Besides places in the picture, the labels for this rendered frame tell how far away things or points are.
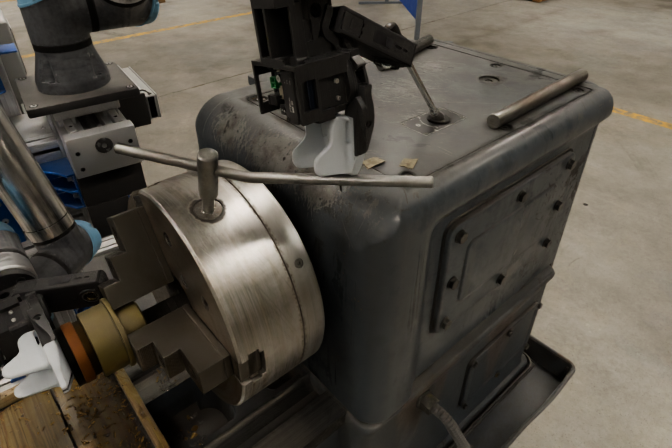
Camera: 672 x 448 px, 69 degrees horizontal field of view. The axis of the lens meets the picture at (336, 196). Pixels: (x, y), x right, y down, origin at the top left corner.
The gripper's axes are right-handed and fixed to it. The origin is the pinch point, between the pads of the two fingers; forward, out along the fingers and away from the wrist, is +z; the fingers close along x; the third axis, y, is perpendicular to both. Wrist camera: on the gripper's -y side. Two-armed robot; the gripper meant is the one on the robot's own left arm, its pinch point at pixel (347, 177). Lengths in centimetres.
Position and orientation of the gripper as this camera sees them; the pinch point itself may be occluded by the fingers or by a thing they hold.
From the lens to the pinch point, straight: 52.9
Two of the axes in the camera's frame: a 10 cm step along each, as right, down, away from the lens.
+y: -7.6, 3.6, -5.5
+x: 6.5, 2.8, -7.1
